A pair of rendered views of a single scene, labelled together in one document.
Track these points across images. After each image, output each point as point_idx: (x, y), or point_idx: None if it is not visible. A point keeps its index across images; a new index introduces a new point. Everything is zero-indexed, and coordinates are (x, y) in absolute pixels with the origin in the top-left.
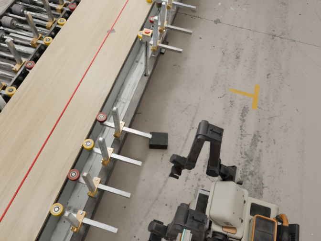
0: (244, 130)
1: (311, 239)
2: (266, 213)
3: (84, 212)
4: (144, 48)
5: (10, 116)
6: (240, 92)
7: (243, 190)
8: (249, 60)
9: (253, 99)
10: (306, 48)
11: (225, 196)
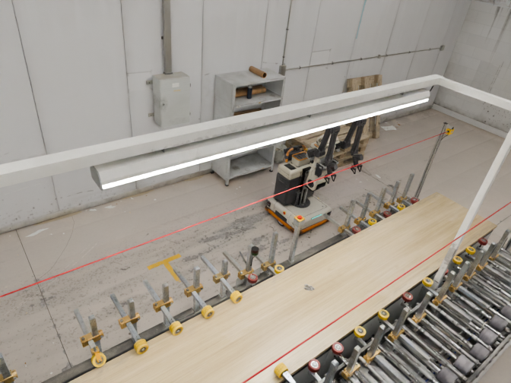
0: (208, 248)
1: (238, 192)
2: (287, 165)
3: (385, 204)
4: (299, 233)
5: (428, 261)
6: (172, 272)
7: (312, 144)
8: (119, 292)
9: (169, 261)
10: (42, 265)
11: (330, 135)
